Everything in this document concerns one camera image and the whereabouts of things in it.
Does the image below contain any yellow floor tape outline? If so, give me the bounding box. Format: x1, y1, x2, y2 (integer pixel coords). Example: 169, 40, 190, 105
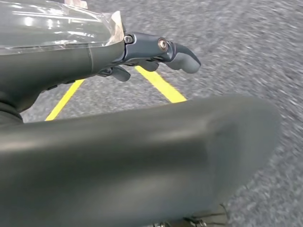
45, 65, 187, 122

